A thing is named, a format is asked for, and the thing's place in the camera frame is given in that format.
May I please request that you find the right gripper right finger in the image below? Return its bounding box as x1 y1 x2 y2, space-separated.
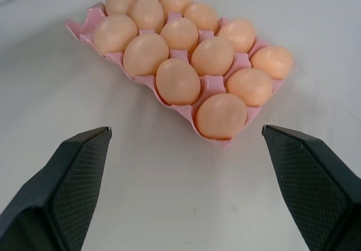
261 124 361 251

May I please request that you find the pink egg tray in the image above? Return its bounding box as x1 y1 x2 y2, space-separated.
63 1 296 150

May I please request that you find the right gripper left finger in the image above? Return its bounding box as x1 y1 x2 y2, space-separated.
0 126 113 251

